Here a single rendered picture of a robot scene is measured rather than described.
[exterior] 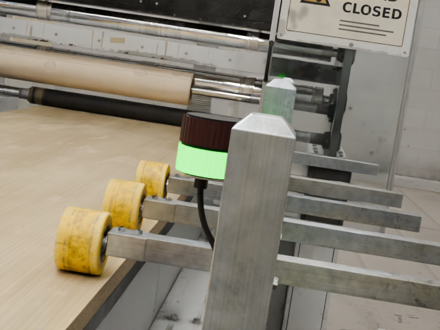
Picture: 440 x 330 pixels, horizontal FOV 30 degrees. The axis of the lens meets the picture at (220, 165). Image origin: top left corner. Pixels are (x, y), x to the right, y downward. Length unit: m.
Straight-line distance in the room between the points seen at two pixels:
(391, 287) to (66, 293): 0.39
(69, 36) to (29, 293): 2.21
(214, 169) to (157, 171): 0.82
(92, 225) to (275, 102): 0.27
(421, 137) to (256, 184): 9.11
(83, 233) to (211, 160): 0.36
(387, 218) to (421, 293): 0.50
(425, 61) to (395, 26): 6.51
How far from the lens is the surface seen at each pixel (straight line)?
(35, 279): 1.01
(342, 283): 1.02
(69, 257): 1.02
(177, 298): 1.94
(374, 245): 1.26
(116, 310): 1.29
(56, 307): 0.92
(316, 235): 1.26
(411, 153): 9.54
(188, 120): 0.69
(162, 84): 3.04
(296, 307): 3.13
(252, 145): 0.44
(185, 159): 0.69
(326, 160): 2.25
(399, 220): 1.52
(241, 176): 0.44
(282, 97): 0.94
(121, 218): 1.25
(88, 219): 1.02
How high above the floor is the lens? 1.20
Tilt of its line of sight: 8 degrees down
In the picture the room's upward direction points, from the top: 8 degrees clockwise
